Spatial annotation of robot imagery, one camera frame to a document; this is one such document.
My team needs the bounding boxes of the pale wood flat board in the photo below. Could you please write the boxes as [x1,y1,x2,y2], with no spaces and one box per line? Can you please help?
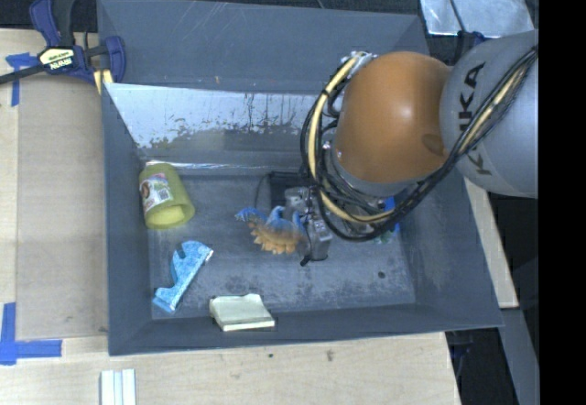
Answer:
[15,76,110,341]

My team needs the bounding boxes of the blue and orange toy dinosaur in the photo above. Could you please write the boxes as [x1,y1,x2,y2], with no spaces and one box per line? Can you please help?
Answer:
[234,205,309,256]

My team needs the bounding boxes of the blue notched sponge piece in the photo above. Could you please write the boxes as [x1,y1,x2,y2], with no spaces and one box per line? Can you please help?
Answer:
[151,239,215,314]

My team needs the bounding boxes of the yellow-green cup with label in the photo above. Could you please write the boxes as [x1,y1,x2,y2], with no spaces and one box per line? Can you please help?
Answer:
[138,160,197,231]

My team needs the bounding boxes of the grey metal bin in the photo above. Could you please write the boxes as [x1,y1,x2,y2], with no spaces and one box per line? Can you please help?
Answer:
[95,0,505,356]

